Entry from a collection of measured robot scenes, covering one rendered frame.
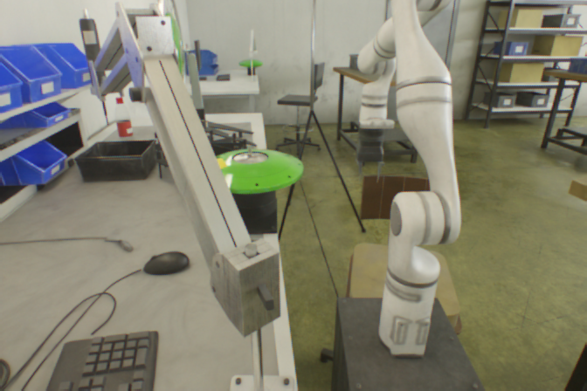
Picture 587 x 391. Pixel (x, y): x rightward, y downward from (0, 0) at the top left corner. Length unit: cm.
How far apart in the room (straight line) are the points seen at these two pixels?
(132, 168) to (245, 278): 105
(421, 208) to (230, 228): 31
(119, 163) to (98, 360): 84
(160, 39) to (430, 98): 42
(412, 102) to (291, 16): 505
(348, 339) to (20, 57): 141
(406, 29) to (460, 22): 583
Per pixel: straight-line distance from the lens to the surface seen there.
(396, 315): 72
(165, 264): 87
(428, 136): 61
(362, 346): 78
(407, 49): 65
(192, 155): 48
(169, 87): 53
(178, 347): 71
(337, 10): 573
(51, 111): 164
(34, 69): 157
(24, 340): 85
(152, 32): 55
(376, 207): 148
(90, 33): 105
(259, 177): 91
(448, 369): 79
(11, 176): 148
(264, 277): 42
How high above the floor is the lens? 144
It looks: 22 degrees down
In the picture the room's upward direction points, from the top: straight up
